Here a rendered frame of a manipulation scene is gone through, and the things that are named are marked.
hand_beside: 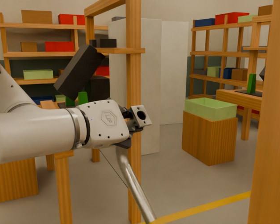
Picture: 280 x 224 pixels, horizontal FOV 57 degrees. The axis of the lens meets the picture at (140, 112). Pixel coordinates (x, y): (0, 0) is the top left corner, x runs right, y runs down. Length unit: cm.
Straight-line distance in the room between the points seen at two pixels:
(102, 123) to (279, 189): 39
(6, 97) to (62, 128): 12
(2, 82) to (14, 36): 619
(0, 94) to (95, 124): 18
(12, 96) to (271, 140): 53
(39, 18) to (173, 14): 365
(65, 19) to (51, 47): 69
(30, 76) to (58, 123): 571
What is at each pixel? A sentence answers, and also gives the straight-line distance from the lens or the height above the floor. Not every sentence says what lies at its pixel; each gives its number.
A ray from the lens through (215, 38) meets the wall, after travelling 869.
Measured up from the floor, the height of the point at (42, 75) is 92.
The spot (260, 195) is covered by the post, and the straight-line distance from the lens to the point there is 67.
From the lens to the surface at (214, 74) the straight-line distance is 640.
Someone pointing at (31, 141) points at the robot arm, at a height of 140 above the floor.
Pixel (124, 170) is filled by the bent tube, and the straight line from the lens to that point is 70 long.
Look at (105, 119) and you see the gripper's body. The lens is 55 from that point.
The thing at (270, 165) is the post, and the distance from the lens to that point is 63.
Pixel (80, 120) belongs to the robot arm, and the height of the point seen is 142.
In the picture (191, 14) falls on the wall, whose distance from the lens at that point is 818.
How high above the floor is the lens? 155
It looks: 14 degrees down
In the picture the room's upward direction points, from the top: straight up
